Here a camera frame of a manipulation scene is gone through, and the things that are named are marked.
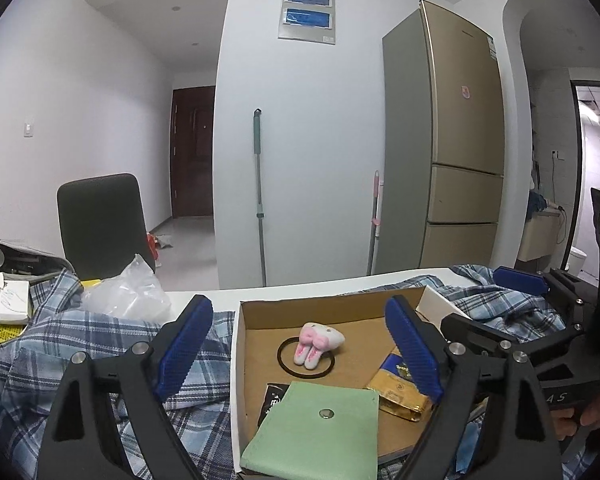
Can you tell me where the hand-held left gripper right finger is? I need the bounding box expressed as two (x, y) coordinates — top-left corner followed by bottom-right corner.
(384, 295), (566, 480)

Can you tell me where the pink bunny plush toy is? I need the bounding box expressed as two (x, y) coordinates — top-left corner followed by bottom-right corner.
(292, 322), (345, 370)

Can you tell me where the dark brown door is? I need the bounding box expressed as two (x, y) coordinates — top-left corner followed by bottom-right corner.
(171, 86), (216, 219)

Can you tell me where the beige cabinet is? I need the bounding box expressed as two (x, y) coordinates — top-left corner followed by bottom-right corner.
(517, 210), (568, 262)

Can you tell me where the cardboard box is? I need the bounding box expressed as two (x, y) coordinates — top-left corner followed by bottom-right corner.
(232, 285), (486, 476)

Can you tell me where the clear plastic bag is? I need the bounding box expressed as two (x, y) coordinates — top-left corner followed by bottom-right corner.
(80, 254), (173, 322)

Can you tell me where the pink broom handle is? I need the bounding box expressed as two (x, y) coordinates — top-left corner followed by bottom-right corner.
(367, 170), (382, 276)

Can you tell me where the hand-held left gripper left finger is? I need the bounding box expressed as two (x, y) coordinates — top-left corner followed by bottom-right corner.
(39, 294), (215, 480)

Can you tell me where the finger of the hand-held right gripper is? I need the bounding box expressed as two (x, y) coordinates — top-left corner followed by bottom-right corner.
(492, 266), (600, 332)
(439, 312), (588, 368)

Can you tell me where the green felt pouch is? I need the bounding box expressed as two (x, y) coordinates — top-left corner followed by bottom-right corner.
(240, 381), (381, 480)

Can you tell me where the dark grey chair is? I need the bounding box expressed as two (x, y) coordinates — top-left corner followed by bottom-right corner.
(56, 173), (156, 281)

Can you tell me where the small black packet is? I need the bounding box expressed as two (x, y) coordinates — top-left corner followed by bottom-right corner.
(259, 382), (291, 428)

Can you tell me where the gold and blue packet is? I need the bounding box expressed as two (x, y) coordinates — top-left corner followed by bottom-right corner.
(365, 352), (438, 423)

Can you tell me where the grey bag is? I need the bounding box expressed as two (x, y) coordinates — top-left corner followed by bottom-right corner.
(0, 235), (76, 282)

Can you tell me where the black ring hair tie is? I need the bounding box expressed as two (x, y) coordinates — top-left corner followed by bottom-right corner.
(276, 338), (337, 378)

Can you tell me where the person's right hand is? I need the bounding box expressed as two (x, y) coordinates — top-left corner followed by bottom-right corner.
(550, 392), (600, 443)

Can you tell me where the gold refrigerator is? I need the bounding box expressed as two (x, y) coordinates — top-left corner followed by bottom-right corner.
(375, 0), (506, 275)

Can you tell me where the grey electrical panel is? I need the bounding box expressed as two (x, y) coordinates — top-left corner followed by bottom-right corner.
(277, 0), (337, 47)

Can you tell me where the yellow booklet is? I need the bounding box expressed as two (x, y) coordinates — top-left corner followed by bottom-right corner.
(0, 322), (28, 348)

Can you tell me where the white paper box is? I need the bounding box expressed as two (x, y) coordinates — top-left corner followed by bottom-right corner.
(0, 280), (31, 325)

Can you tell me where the blue plaid shirt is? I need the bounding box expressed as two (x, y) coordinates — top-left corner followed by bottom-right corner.
(0, 260), (600, 480)

